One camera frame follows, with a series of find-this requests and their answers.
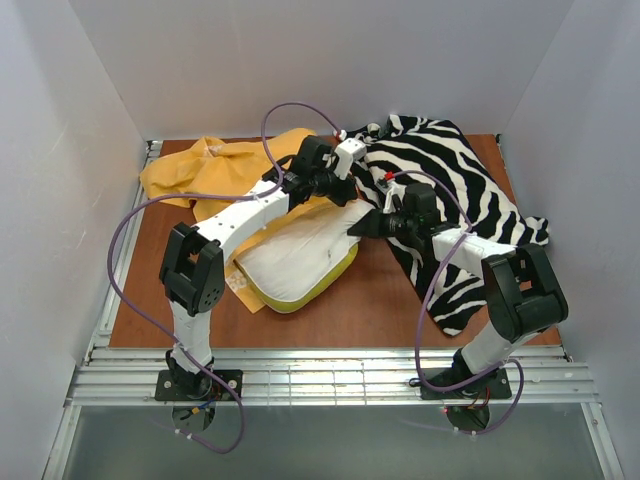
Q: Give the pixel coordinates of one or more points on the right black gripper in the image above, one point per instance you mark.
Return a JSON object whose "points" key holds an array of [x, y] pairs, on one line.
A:
{"points": [[385, 224]]}

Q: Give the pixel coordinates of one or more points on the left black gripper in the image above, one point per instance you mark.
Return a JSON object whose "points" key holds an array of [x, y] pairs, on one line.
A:
{"points": [[331, 185]]}

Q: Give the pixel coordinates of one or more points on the white pillow yellow edge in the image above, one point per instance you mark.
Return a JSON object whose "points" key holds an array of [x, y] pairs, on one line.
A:
{"points": [[298, 256]]}

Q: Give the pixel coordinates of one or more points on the yellow pillowcase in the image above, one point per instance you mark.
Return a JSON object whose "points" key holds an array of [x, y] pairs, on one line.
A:
{"points": [[211, 166]]}

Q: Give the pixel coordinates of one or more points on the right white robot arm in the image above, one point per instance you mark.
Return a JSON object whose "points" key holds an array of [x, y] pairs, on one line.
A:
{"points": [[522, 293]]}

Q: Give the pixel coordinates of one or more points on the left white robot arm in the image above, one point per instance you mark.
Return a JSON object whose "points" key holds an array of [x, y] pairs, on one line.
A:
{"points": [[192, 270]]}

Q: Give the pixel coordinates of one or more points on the zebra striped blanket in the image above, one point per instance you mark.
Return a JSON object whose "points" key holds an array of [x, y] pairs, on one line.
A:
{"points": [[435, 152]]}

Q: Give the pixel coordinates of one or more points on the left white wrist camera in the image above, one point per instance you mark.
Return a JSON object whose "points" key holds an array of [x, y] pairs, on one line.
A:
{"points": [[343, 156]]}

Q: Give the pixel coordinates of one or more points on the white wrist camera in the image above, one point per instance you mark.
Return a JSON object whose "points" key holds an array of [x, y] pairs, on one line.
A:
{"points": [[343, 156], [391, 190]]}

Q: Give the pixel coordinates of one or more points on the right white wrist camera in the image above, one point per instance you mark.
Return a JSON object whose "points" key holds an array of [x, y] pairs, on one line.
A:
{"points": [[391, 190]]}

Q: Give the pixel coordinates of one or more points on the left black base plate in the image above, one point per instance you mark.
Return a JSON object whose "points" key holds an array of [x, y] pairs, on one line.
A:
{"points": [[170, 389]]}

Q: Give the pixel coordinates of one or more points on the aluminium rail frame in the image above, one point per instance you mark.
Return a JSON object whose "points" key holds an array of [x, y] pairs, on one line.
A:
{"points": [[319, 413]]}

